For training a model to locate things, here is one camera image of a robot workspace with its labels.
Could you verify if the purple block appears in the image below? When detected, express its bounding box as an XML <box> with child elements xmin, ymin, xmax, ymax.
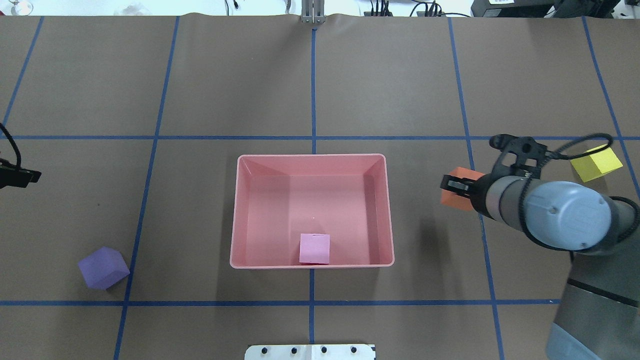
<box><xmin>77</xmin><ymin>246</ymin><xmax>130</xmax><ymax>290</ymax></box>

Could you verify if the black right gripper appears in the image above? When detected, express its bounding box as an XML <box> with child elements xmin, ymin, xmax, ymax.
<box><xmin>439</xmin><ymin>134</ymin><xmax>548</xmax><ymax>215</ymax></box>

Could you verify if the aluminium frame post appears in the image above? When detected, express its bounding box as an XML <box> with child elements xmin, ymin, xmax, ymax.
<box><xmin>301</xmin><ymin>0</ymin><xmax>327</xmax><ymax>24</ymax></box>

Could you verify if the pink plastic bin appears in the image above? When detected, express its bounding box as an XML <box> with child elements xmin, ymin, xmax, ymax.
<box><xmin>230</xmin><ymin>153</ymin><xmax>395</xmax><ymax>270</ymax></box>

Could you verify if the pink block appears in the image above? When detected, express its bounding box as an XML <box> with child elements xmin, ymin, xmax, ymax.
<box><xmin>298</xmin><ymin>233</ymin><xmax>330</xmax><ymax>265</ymax></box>

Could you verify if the yellow block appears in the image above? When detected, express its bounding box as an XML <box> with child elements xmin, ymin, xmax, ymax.
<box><xmin>570</xmin><ymin>145</ymin><xmax>623</xmax><ymax>182</ymax></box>

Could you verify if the orange block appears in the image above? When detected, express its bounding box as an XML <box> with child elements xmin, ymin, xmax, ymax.
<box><xmin>440</xmin><ymin>167</ymin><xmax>486</xmax><ymax>211</ymax></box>

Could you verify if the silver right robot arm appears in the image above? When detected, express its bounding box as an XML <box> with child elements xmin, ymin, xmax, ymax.
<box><xmin>439</xmin><ymin>133</ymin><xmax>640</xmax><ymax>360</ymax></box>

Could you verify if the white camera post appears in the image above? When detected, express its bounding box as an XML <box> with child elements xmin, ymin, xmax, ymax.
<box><xmin>244</xmin><ymin>343</ymin><xmax>377</xmax><ymax>360</ymax></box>

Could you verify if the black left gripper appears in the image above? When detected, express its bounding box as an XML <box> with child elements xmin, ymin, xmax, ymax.
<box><xmin>0</xmin><ymin>159</ymin><xmax>42</xmax><ymax>189</ymax></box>

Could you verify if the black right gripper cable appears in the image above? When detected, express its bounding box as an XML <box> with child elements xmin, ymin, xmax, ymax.
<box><xmin>518</xmin><ymin>132</ymin><xmax>615</xmax><ymax>236</ymax></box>

